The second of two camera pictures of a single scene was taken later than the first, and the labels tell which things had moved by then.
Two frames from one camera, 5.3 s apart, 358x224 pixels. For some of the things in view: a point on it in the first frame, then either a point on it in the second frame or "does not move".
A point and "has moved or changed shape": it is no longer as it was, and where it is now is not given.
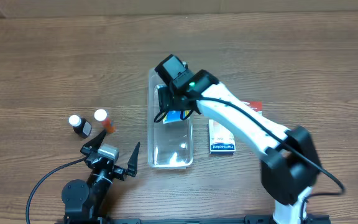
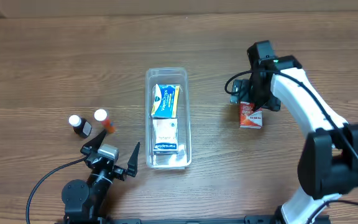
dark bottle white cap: (81, 126) does not move
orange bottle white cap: (103, 116) does not move
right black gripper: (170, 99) -> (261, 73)
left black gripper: (105, 165) does not move
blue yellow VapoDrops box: (174, 116) has moved or changed shape
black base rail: (254, 219) does not move
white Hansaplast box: (221, 140) -> (165, 136)
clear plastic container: (169, 145) does not move
